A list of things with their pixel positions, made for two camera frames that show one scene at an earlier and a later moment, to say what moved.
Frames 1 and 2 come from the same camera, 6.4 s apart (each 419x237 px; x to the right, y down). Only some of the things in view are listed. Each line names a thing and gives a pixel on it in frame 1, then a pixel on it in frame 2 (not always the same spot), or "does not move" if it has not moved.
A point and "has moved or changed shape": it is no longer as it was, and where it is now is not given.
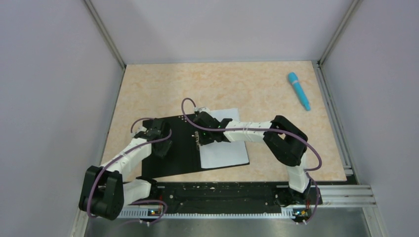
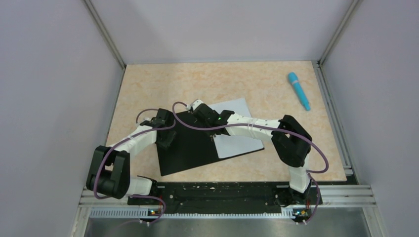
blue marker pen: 293,79 does not move
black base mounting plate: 232,195 does not move
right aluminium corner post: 353,7 does not move
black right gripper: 201,138 to 203,120
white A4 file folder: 184,154 has moved or changed shape
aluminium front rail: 348,195 does not move
